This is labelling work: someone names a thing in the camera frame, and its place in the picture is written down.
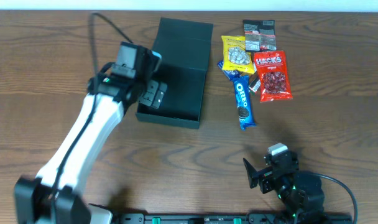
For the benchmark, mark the small red green candy bar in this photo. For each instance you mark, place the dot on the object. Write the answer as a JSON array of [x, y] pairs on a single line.
[[254, 83]]

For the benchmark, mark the black snack packet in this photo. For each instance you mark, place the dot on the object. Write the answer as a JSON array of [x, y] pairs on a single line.
[[259, 35]]

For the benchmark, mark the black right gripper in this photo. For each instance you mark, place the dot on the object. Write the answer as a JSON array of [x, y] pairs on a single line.
[[264, 178]]

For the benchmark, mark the blue Oreo cookie pack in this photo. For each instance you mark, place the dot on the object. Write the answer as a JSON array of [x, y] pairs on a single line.
[[243, 102]]

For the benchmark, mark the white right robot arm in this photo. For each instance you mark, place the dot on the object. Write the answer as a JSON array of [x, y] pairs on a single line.
[[300, 192]]

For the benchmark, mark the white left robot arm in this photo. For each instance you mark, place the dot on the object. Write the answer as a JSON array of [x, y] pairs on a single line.
[[55, 194]]

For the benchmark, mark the yellow snack bag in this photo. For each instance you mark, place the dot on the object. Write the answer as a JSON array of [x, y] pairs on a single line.
[[235, 56]]

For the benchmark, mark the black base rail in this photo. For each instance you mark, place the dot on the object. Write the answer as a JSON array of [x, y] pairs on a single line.
[[232, 218]]

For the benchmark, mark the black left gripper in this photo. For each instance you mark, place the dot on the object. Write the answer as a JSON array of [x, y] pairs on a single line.
[[155, 94]]

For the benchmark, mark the red Hacks candy bag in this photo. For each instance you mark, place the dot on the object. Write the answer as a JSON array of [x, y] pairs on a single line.
[[273, 75]]

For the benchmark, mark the dark green box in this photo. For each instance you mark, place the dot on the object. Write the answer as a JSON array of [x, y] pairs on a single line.
[[185, 49]]

